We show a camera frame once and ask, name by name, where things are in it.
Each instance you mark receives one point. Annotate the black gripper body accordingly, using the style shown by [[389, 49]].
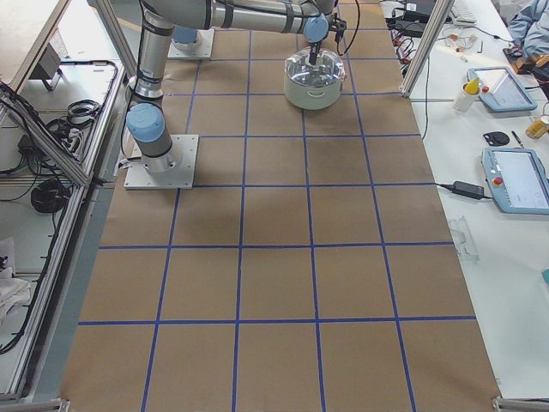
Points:
[[315, 48]]

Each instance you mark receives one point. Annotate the glass pot lid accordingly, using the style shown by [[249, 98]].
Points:
[[328, 70]]

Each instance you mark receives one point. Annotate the pale green cooking pot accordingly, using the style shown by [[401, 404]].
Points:
[[310, 98]]

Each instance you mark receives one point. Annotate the white cup with banana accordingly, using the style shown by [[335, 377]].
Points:
[[469, 93]]

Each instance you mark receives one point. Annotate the far blue teach pendant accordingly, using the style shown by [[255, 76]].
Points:
[[501, 90]]

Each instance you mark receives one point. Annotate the blue teach pendant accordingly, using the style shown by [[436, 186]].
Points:
[[517, 180], [501, 90]]

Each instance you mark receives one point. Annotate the black round disc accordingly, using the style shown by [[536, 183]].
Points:
[[496, 138]]

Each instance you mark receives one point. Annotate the brown paper table mat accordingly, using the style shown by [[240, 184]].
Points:
[[327, 281]]

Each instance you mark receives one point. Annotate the black power adapter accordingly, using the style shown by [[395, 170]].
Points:
[[468, 190]]

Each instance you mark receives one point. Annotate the clear plastic holder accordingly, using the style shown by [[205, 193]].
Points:
[[463, 240]]

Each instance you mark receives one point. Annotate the yellow drink can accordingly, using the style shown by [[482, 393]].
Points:
[[538, 127]]

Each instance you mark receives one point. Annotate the near blue teach pendant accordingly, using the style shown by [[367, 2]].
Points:
[[517, 180]]

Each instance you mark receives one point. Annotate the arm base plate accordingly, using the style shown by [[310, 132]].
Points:
[[176, 169], [202, 52]]

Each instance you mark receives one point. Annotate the aluminium frame post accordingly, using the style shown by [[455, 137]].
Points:
[[433, 27]]

